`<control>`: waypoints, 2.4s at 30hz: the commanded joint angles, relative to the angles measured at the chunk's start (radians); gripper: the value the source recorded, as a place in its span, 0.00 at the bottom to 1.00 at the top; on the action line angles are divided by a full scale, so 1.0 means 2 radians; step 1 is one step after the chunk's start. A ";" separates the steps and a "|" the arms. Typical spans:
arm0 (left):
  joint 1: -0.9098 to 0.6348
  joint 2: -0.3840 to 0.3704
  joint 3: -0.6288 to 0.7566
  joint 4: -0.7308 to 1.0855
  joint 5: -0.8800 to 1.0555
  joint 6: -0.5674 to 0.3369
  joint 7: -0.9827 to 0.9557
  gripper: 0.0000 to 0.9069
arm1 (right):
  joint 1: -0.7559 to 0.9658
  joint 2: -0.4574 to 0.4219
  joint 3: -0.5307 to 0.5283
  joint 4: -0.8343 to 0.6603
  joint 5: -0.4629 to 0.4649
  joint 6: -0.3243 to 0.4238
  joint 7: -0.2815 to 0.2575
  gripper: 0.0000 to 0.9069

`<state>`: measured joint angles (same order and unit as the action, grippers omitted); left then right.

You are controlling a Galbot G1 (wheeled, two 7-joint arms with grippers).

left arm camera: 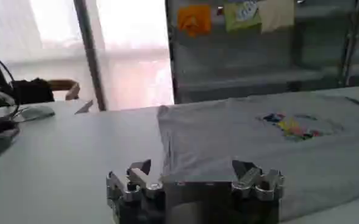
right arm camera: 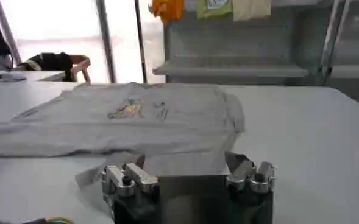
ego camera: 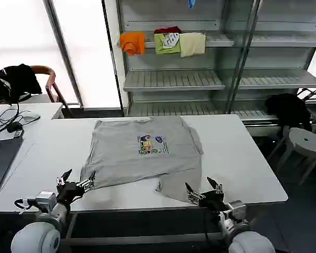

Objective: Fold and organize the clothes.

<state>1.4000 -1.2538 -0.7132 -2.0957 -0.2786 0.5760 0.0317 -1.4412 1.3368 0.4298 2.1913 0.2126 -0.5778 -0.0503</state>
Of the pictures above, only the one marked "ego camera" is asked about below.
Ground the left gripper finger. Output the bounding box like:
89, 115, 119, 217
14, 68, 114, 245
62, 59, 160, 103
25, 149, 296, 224
76, 170, 97, 191
56, 168, 73, 188

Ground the grey printed T-shirt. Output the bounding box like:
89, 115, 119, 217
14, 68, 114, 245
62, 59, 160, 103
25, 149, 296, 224
80, 115, 204, 204

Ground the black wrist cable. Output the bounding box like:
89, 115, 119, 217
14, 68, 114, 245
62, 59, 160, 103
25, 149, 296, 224
14, 198, 39, 212

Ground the white round stool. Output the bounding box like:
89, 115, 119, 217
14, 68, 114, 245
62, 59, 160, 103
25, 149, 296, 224
268, 127, 316, 186

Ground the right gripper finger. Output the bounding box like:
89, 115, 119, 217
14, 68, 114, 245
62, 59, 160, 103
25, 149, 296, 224
184, 182, 203, 205
206, 176, 224, 194

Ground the black desk cable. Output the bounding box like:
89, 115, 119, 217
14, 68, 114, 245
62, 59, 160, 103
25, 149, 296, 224
0, 101, 27, 138

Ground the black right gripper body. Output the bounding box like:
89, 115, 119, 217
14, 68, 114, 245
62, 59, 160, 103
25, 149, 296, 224
200, 190, 233, 212

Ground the black power adapter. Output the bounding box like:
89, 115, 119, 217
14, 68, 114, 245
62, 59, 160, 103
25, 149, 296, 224
6, 122, 23, 133

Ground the grey laptop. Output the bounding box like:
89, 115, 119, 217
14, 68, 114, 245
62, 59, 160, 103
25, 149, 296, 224
0, 135, 25, 197

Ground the grey metal shelf rack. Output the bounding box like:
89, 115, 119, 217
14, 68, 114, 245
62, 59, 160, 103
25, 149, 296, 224
102, 0, 316, 128

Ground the wooden chair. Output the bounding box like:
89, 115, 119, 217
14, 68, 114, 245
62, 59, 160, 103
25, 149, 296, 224
31, 65, 75, 118

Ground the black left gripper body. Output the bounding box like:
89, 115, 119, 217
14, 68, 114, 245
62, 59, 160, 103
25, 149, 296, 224
55, 181, 85, 206

